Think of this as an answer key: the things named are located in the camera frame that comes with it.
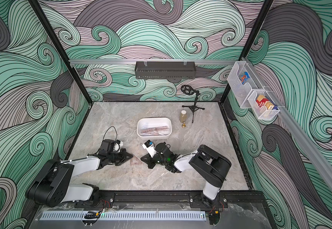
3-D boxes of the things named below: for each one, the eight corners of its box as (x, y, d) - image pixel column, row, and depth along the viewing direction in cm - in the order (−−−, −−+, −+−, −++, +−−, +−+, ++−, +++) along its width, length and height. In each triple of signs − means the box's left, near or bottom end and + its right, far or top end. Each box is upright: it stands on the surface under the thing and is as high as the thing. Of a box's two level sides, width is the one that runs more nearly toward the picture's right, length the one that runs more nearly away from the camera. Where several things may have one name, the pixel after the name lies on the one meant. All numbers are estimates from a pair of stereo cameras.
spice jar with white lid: (180, 123, 108) (182, 114, 101) (179, 118, 111) (180, 110, 104) (185, 122, 108) (187, 114, 101) (184, 117, 111) (185, 109, 104)
